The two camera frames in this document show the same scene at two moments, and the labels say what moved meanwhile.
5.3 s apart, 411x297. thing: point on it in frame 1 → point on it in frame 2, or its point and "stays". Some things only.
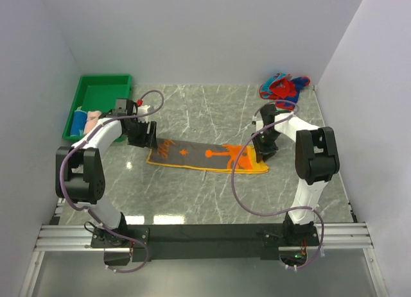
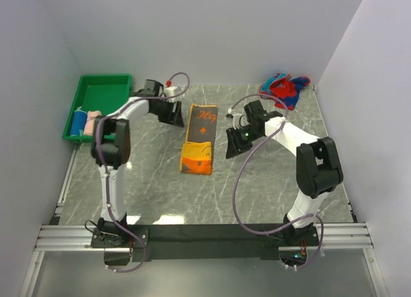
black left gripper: [148, 140] → [173, 118]
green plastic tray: [98, 92] stays
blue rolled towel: [78, 123] stays
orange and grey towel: [206, 156] → [197, 152]
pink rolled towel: [92, 118] stays
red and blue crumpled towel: [284, 88] stays
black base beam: [222, 242] stays
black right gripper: [267, 152] → [234, 145]
